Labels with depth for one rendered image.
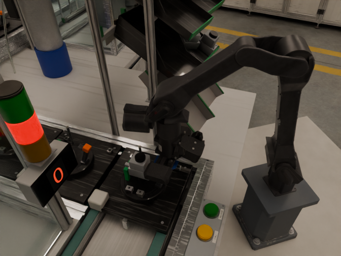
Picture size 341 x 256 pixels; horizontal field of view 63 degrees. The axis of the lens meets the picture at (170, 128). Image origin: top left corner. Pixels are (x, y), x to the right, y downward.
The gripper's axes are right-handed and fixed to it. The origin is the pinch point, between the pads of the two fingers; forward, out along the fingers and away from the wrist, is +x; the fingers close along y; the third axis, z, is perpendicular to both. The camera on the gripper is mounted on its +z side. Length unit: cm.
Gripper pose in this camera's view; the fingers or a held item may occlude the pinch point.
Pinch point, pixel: (169, 164)
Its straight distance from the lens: 74.8
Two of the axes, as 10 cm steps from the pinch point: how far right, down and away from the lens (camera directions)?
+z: 9.4, 2.3, -2.7
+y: 3.5, -6.4, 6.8
